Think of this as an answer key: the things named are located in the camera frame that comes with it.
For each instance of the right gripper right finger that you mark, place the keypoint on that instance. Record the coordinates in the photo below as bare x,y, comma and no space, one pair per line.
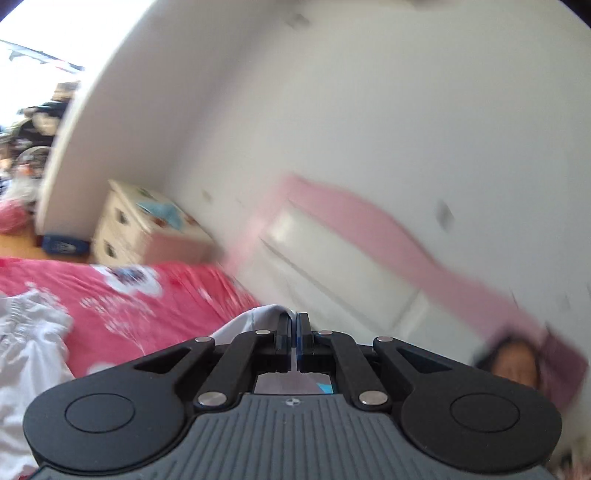
337,355

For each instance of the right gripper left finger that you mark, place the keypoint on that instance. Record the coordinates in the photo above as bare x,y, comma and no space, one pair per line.
257,352

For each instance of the white button shirt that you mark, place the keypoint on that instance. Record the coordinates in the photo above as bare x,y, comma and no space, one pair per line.
33,360

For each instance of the pink white headboard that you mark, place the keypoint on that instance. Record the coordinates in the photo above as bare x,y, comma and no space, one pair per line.
323,250

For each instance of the red floral bed blanket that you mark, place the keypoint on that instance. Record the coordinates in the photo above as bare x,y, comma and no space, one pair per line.
111,315

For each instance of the blue cloth on nightstand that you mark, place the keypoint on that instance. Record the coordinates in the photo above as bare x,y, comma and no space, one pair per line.
166,214

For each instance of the cream bedside nightstand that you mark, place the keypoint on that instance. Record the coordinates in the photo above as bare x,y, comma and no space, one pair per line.
125,235

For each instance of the person lying in bed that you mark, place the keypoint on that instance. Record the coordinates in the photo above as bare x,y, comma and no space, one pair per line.
514,358

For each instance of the blue water bottle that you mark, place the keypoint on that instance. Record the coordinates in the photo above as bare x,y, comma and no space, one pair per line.
64,245

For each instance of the red plastic bag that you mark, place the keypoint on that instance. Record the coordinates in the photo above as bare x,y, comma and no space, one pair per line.
14,217

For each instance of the black wheelchair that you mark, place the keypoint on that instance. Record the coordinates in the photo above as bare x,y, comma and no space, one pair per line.
25,149

